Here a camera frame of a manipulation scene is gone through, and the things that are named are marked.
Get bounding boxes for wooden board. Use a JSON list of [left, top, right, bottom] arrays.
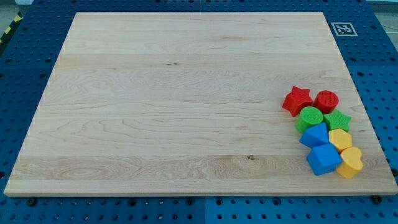
[[4, 12, 397, 197]]

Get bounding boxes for red star block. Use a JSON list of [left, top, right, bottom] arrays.
[[282, 86, 313, 117]]

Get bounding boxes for green cylinder block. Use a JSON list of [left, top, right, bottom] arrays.
[[295, 106, 323, 134]]

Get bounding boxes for blue pentagon block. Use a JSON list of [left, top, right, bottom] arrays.
[[299, 123, 329, 148]]

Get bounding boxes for red cylinder block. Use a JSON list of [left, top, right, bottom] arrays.
[[313, 90, 339, 114]]

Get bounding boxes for blue cube block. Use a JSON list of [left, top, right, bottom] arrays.
[[307, 144, 343, 175]]

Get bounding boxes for green star block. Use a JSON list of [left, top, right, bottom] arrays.
[[323, 109, 352, 132]]

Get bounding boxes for yellow hexagon block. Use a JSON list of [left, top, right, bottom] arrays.
[[328, 129, 353, 154]]

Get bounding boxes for yellow heart block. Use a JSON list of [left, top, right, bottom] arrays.
[[336, 147, 364, 179]]

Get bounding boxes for white fiducial marker tag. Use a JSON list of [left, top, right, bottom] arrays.
[[331, 22, 358, 37]]

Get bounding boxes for yellow black hazard tape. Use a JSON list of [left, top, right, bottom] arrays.
[[1, 11, 24, 45]]

